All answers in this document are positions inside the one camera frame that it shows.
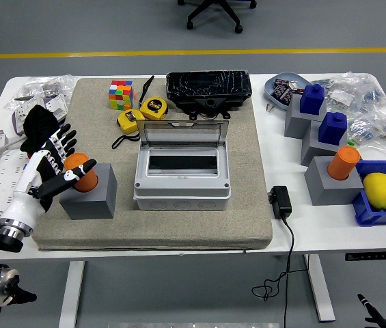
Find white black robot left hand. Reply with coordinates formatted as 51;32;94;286
0;123;98;227

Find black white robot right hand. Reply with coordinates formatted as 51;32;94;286
356;292;386;328

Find orange cylinder battery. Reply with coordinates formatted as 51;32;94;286
327;146;362;181
63;152;98;193

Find transparent hinged box lid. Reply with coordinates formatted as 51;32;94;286
135;119;231;149

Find white power strip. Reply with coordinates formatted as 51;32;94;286
0;149;31;233

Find black table control panel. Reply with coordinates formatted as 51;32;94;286
345;251;386;262

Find white table leg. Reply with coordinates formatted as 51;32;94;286
58;261;86;328
303;254;336;323

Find grey holder block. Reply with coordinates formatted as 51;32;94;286
284;94;327;139
304;155;365;206
59;163;118;220
300;119;349;167

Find black cloth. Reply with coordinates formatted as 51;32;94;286
20;104;66;154

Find white purple module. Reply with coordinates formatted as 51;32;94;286
10;104;35;137

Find blue plastic bin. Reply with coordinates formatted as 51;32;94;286
351;159;386;227

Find yellow lemon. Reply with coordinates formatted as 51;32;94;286
363;172;386;210

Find clear bags of small parts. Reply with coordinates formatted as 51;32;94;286
3;74;77;112

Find small yellow tape measure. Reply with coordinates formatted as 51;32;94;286
111;109;148;150

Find large colourful puzzle cube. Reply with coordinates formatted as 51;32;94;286
108;80;136;111

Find large yellow tape measure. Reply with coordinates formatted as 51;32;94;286
139;75;169;121

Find clear bag of parts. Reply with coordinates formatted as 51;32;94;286
325;71;386;115
312;77;333;93
348;114;386;160

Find blue plastic block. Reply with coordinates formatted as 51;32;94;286
318;111;348;146
299;83;327;115

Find grey-brown table mat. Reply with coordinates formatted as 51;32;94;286
31;77;274;252

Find black plastic housing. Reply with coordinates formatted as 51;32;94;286
165;70;252;121

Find blue-grey oval plate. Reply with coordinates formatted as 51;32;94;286
264;71;313;113

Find white wall socket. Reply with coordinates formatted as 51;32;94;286
44;92;70;123

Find black power adapter with cord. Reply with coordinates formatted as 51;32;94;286
251;185;296;328

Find grey electrical enclosure box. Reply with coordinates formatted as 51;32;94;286
133;145;232;212

